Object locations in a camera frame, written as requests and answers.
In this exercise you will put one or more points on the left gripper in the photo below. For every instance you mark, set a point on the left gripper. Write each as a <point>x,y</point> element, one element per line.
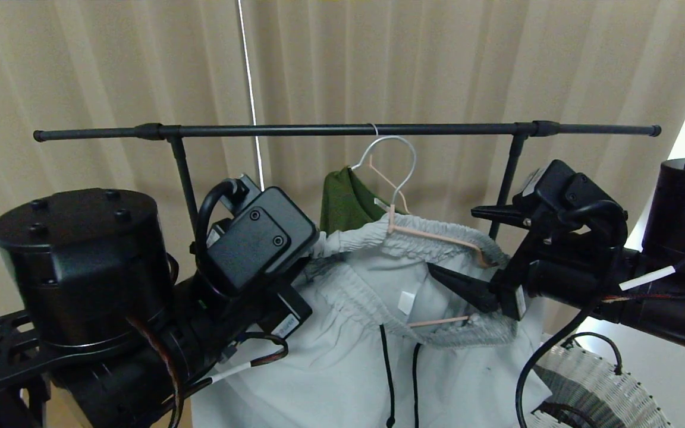
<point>247,327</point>

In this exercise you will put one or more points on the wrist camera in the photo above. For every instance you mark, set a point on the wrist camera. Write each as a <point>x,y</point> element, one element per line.
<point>568,196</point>
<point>259,244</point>

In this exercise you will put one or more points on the pale grey shorts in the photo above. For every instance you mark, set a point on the pale grey shorts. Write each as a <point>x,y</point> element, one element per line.
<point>342,356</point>

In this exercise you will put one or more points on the black clothes rack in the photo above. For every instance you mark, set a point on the black clothes rack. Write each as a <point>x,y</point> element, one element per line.
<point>319,129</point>

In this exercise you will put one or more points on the beige curtain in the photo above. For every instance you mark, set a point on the beige curtain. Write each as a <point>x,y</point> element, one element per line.
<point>110,59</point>

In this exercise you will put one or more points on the pink clothes hanger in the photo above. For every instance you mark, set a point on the pink clothes hanger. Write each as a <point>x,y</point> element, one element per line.
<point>381,175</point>
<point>437,236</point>

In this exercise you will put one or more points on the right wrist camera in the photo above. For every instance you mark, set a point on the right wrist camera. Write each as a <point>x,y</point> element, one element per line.
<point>568,196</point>

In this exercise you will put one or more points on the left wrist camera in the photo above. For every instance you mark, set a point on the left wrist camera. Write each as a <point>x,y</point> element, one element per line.
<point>259,244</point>

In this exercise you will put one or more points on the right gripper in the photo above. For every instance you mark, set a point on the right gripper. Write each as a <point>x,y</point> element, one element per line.
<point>556,273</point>

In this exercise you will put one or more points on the white laundry basket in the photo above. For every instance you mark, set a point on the white laundry basket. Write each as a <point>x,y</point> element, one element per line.
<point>604,386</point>

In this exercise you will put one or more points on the green sleeveless top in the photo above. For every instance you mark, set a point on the green sleeveless top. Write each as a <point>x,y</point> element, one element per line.
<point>348,202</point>

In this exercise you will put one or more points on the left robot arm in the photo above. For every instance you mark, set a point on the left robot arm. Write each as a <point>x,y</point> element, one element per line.
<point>81,285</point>

